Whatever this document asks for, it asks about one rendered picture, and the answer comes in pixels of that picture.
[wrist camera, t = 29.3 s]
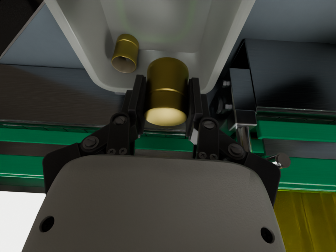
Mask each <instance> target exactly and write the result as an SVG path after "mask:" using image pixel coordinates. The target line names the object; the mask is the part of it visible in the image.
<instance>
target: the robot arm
mask: <svg viewBox="0 0 336 252"><path fill-rule="evenodd" d="M146 89H147V78H146V77H144V75H139V74H137V75H136V79H135V83H134V87H133V90H127V92H126V95H125V98H124V102H123V105H122V109H121V112H118V113H116V114H114V115H113V116H112V117H111V119H110V124H108V125H106V126H105V127H103V128H101V129H99V130H98V131H96V132H94V133H93V134H91V135H89V136H87V137H86V138H85V139H84V140H83V141H82V142H81V143H75V144H72V145H69V146H67V147H64V148H61V149H58V150H56V151H53V152H51V153H49V154H47V155H46V156H45V157H44V159H43V161H42V167H43V176H44V186H45V195H46V197H45V199H44V201H43V203H42V205H41V207H40V209H39V212H38V214H37V216H36V218H35V221H34V223H33V225H32V228H31V230H30V232H29V235H28V237H27V240H26V242H25V244H24V247H23V249H22V251H21V252H286V248H285V245H284V241H283V237H282V234H281V230H280V227H279V224H278V221H277V217H276V214H275V211H274V206H275V202H276V197H277V193H278V189H279V184H280V180H281V176H282V172H281V170H280V168H279V167H278V166H277V165H275V164H274V163H272V162H270V161H268V160H266V159H264V158H262V157H260V156H258V155H256V154H254V153H252V152H250V151H249V152H247V151H245V149H244V147H243V146H241V145H240V144H239V143H238V142H236V141H235V140H234V139H232V138H231V137H230V136H228V135H227V134H226V133H224V132H223V131H221V130H220V125H219V122H218V121H217V120H216V119H214V118H213V117H211V116H210V110H209V103H208V97H207V94H201V89H200V81H199V78H195V77H192V79H189V83H188V118H187V120H186V137H188V141H191V142H192V143H193V152H192V158H175V157H155V156H135V141H136V140H137V139H140V138H141V135H143V134H144V128H145V122H146V119H145V117H144V107H145V98H146Z"/></svg>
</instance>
